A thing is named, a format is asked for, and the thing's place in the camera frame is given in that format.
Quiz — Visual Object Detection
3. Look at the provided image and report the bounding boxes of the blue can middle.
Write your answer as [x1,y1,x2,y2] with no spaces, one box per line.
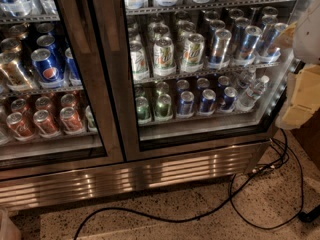
[198,89,216,115]

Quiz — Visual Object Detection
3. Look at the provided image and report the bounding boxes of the black floor cable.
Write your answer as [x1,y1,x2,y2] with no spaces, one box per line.
[73,129,320,240]

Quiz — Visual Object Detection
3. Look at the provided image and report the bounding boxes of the blue can left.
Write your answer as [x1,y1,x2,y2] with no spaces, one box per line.
[177,91,194,117]

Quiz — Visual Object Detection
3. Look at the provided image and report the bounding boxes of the clear water bottle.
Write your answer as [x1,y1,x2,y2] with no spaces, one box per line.
[236,75,269,112]

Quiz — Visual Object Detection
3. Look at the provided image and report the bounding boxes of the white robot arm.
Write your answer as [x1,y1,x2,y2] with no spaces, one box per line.
[275,0,320,130]

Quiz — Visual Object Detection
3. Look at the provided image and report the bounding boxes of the red coke can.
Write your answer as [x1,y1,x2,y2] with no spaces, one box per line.
[60,107,84,135]
[33,110,61,138]
[6,112,36,141]

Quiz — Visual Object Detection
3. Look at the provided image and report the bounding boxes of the white green can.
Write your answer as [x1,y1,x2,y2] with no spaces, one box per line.
[180,33,205,73]
[153,37,176,76]
[129,41,149,81]

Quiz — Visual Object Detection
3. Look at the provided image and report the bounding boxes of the glass fridge door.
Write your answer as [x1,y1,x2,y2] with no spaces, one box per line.
[0,0,122,180]
[89,0,320,162]

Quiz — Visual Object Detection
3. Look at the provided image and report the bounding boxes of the blue pepsi can front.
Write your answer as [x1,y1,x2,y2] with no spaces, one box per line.
[31,48,65,89]

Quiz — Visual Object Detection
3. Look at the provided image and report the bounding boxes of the gold can front left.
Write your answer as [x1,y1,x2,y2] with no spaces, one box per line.
[0,53,37,91]

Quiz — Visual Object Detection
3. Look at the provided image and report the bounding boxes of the white green can right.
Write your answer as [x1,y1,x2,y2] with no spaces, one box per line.
[180,33,205,73]

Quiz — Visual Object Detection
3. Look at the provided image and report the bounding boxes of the stainless fridge base grille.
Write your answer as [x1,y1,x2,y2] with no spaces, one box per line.
[0,140,269,211]

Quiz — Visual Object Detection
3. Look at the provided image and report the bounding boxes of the red coke can middle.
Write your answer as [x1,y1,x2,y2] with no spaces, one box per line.
[33,110,61,138]

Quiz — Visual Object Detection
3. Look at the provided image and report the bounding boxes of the red coke can left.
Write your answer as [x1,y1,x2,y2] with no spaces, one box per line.
[6,112,36,141]

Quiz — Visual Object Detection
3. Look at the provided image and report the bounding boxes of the red coke can right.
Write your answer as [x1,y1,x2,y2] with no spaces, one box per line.
[60,107,84,135]

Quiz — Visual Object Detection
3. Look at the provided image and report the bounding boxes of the white green can left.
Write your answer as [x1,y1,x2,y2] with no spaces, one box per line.
[129,41,149,81]

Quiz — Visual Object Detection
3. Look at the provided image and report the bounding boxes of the white green can middle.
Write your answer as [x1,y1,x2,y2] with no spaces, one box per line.
[153,37,176,76]

